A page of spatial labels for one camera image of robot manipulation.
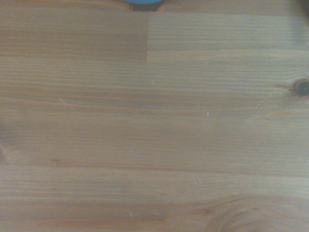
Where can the blue enamel mug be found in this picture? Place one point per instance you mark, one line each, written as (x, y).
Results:
(143, 1)

